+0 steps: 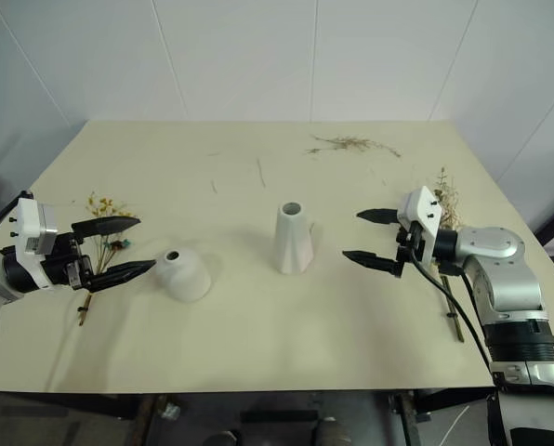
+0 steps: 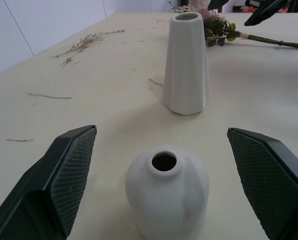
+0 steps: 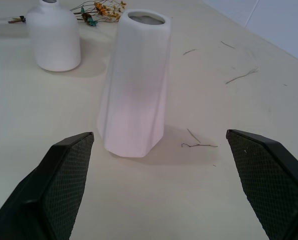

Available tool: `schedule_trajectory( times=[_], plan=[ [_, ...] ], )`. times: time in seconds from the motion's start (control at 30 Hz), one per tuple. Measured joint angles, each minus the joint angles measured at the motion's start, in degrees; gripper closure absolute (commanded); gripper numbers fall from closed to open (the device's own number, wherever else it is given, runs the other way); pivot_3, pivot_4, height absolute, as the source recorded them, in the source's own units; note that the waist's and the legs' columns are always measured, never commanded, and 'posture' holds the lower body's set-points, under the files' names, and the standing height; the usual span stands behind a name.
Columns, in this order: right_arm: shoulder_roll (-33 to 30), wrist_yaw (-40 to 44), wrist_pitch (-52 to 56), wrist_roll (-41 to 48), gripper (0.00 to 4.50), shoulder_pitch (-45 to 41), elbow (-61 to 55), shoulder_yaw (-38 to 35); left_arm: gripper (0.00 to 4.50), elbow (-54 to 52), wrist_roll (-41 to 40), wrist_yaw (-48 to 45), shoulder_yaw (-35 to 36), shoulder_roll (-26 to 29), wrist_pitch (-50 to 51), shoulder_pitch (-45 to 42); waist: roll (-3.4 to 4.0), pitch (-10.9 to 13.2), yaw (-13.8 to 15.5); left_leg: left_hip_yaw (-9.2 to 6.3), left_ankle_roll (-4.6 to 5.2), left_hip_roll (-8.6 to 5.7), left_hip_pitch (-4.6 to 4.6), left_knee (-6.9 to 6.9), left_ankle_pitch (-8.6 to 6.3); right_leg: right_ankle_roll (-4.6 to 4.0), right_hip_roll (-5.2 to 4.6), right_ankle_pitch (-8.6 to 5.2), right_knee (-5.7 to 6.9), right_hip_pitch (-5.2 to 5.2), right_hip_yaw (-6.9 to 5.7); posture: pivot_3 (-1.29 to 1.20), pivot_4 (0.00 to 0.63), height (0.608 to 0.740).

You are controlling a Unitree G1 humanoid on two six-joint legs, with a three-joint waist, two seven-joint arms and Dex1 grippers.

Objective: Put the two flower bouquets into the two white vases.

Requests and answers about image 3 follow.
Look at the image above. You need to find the thin dry twig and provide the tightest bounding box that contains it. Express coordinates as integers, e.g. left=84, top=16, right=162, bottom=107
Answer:
left=220, top=40, right=237, bottom=49

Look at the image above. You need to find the long dry twig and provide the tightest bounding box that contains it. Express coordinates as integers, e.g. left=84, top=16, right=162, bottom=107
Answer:
left=225, top=66, right=260, bottom=85

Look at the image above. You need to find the dried teal flower sprig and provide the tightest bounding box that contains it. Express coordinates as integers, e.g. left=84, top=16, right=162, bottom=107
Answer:
left=79, top=6, right=99, bottom=27

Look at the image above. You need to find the tall white twisted vase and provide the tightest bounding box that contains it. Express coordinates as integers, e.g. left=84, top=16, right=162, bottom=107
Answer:
left=96, top=9, right=171, bottom=159

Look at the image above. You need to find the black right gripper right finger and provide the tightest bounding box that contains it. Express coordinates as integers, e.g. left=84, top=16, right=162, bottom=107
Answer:
left=225, top=129, right=298, bottom=240

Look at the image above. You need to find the round white bottle vase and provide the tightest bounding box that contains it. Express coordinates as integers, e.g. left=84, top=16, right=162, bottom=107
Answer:
left=25, top=0, right=82, bottom=72

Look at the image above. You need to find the dried yellow flower bunch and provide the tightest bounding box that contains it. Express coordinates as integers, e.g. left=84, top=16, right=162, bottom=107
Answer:
left=69, top=0, right=128, bottom=24

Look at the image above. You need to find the curled dry twig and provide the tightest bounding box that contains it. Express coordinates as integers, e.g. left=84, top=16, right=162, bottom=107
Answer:
left=181, top=142, right=219, bottom=148

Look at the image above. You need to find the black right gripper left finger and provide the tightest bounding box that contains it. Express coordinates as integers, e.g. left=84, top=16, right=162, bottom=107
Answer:
left=0, top=131, right=95, bottom=240

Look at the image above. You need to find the straight dry twig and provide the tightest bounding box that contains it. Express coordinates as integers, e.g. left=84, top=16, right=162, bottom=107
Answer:
left=186, top=128, right=201, bottom=144

